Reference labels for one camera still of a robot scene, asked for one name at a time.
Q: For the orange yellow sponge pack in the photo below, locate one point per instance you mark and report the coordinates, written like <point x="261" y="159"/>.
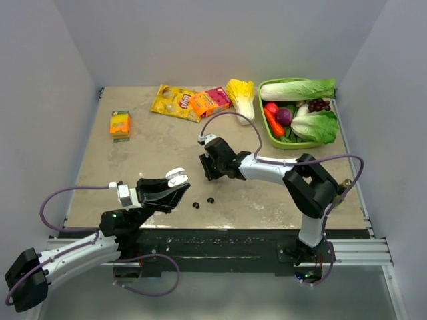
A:
<point x="120" y="126"/>

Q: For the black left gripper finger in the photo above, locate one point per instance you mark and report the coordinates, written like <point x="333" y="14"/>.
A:
<point x="170" y="202"/>
<point x="152" y="188"/>

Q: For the white earbud charging case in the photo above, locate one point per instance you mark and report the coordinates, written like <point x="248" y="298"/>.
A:
<point x="176" y="177"/>

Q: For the purple red onion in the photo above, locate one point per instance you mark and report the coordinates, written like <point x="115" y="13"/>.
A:
<point x="284" y="116"/>

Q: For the long green white cabbage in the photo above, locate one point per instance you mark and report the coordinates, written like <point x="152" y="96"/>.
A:
<point x="296" y="89"/>

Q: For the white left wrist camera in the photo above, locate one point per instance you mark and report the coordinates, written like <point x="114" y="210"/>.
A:
<point x="127" y="196"/>

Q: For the purple grapes bunch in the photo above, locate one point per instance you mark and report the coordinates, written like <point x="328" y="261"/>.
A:
<point x="319" y="104"/>

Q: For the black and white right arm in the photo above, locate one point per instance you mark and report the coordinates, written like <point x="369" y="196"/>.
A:
<point x="310" y="186"/>

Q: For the green leafy bok choy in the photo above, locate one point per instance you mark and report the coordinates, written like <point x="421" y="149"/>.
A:
<point x="317" y="126"/>

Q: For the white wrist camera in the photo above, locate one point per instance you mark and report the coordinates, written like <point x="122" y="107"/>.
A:
<point x="127" y="196"/>
<point x="204" y="139"/>

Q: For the red apple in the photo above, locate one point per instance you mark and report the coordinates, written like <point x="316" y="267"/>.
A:
<point x="272" y="108"/>

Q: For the green plastic basket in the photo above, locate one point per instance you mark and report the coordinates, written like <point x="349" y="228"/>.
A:
<point x="290" y="141"/>

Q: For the orange pink snack box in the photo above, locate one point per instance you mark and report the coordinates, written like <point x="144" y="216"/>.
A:
<point x="210" y="102"/>

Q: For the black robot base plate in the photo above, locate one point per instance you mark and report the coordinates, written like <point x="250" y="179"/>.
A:
<point x="220" y="251"/>

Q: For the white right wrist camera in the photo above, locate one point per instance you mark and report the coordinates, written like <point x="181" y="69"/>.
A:
<point x="204" y="139"/>

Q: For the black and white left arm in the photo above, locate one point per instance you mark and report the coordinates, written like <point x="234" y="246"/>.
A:
<point x="34" y="274"/>

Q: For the orange red pepper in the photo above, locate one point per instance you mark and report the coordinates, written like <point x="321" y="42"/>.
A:
<point x="277" y="130"/>

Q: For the yellow white napa cabbage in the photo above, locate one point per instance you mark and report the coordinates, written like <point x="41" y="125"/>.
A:
<point x="241" y="94"/>

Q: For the yellow chips bag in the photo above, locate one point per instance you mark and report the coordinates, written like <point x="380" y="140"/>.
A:
<point x="175" y="102"/>

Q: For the green glass bottle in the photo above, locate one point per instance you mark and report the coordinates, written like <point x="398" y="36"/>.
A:
<point x="342" y="191"/>

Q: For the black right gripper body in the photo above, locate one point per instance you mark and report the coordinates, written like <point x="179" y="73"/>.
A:
<point x="213" y="168"/>

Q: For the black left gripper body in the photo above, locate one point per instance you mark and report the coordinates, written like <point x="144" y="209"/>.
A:
<point x="145" y="204"/>

